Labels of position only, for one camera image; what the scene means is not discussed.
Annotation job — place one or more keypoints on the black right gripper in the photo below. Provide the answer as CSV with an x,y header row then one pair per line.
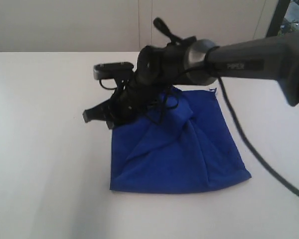
x,y
157,70

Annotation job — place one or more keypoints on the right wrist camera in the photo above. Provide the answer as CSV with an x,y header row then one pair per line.
x,y
118,70

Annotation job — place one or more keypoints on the blue towel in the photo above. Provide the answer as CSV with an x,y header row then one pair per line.
x,y
190,151

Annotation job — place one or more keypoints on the black window frame post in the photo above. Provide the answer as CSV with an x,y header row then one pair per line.
x,y
277,18

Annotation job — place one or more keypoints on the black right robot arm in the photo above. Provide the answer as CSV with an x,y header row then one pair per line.
x,y
194,62

